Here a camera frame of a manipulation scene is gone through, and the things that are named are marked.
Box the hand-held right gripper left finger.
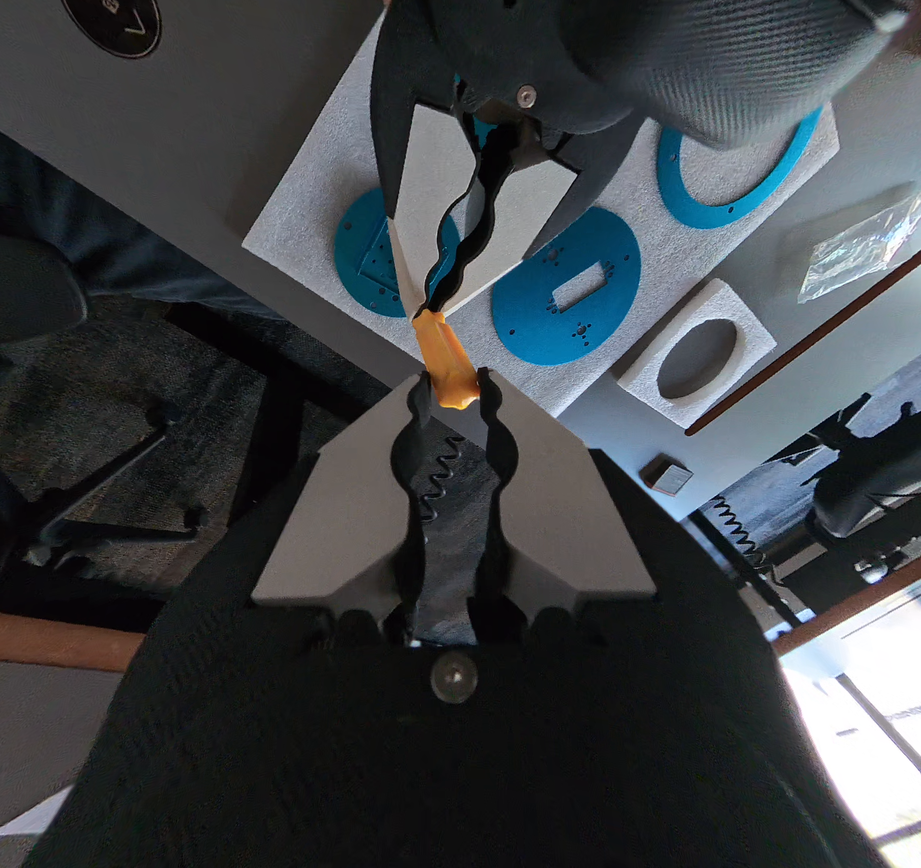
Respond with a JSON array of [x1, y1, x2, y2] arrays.
[[250, 370, 433, 628]]

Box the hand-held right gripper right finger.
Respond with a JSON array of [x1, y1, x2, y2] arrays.
[[471, 368, 657, 624]]

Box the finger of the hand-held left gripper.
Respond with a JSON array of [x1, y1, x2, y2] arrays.
[[429, 126, 578, 318], [387, 102, 483, 321]]

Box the blue square metal bracket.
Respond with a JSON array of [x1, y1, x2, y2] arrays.
[[357, 219, 404, 295]]

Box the orange-handled screwdriver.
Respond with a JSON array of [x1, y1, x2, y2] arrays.
[[412, 309, 482, 410]]

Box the round black desk button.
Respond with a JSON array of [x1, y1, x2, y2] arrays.
[[56, 0, 162, 59]]

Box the blue plate with rectangular hole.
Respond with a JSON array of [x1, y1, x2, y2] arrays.
[[491, 208, 641, 367]]

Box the small grey block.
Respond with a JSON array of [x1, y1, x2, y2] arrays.
[[640, 454, 694, 498]]

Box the white foam sheet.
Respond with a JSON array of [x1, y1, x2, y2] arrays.
[[242, 15, 841, 419]]

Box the white foam square with hole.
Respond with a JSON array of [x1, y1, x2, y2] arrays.
[[617, 278, 778, 429]]

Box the person's dark trousers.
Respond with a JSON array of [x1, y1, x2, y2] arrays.
[[0, 134, 289, 322]]

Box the clear plastic bag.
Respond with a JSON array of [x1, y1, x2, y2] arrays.
[[797, 195, 921, 304]]

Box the coiled black cable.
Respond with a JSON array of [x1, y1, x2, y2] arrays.
[[708, 494, 785, 588], [421, 436, 469, 524]]

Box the blue metal ring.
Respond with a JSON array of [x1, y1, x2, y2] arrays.
[[656, 109, 825, 230]]

